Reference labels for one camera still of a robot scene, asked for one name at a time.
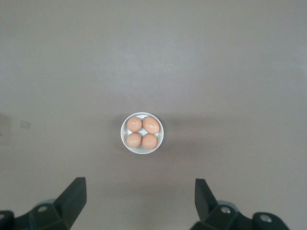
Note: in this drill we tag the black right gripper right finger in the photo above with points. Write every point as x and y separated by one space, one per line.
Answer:
216 218

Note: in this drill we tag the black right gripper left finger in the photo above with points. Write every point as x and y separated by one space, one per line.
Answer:
60 215

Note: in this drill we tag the brown egg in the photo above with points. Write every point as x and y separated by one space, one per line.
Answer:
134 123
149 141
150 124
134 139

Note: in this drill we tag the white round bowl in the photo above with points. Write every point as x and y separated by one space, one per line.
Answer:
142 151

